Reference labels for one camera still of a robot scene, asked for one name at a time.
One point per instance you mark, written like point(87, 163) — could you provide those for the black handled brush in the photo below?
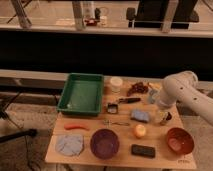
point(112, 108)

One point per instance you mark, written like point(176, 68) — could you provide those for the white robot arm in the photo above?
point(182, 87)

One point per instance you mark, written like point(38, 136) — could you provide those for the purple bowl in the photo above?
point(104, 144)

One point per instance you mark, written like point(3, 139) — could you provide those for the red bowl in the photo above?
point(179, 141)

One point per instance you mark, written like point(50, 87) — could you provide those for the white plastic cup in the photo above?
point(116, 84)

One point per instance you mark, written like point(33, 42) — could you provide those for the green plastic tray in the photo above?
point(82, 95)

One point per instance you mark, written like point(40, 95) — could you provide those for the dark red dried chilies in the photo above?
point(138, 87)

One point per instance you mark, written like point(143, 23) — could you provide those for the blue sponge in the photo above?
point(139, 115)

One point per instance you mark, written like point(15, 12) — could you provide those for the wooden board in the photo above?
point(155, 137)

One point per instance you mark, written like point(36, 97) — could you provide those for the yellow apple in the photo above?
point(139, 131)

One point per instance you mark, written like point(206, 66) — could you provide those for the orange carrot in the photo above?
point(74, 126)

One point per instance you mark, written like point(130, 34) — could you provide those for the small metal cup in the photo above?
point(165, 117)

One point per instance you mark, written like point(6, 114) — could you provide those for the blue folded cloth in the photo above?
point(69, 145)

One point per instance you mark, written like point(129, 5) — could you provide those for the black rectangular block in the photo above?
point(145, 151)

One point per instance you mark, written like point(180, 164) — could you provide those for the black tripod stand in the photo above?
point(21, 133)

